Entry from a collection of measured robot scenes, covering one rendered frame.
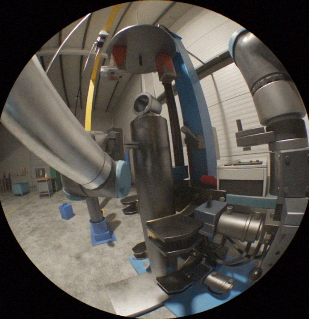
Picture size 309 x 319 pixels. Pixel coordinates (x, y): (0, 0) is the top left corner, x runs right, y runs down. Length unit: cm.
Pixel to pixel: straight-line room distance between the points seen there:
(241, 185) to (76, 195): 59
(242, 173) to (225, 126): 204
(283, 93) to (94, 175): 30
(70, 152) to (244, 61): 29
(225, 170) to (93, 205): 172
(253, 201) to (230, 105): 221
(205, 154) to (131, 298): 134
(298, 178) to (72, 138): 27
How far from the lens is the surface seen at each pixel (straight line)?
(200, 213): 49
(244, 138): 18
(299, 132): 18
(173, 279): 82
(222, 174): 54
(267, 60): 20
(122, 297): 123
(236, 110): 248
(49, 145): 16
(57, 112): 15
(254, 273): 33
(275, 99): 18
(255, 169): 49
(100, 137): 39
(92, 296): 149
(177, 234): 40
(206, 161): 82
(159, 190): 54
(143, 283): 126
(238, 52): 23
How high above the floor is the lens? 125
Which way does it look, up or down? 1 degrees up
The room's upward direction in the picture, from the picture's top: 6 degrees counter-clockwise
